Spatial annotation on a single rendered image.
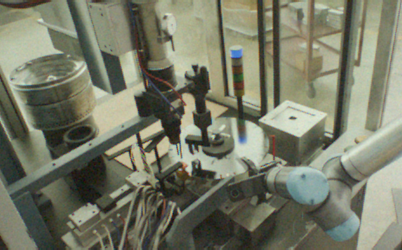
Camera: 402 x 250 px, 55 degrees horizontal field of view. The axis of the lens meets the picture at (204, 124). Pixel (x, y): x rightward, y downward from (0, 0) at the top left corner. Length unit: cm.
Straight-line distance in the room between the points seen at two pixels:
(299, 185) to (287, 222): 47
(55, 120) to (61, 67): 27
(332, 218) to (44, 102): 114
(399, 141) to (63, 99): 120
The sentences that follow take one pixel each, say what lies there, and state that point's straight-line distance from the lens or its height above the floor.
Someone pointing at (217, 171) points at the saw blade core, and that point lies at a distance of 115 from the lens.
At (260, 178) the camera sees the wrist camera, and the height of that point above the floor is 105.
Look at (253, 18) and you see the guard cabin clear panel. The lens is 157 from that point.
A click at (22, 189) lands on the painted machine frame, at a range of 115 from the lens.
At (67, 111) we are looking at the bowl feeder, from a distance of 162.
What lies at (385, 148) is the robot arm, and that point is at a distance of 90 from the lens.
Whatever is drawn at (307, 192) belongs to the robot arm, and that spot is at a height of 113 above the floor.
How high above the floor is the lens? 169
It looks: 33 degrees down
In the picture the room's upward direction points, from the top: 8 degrees counter-clockwise
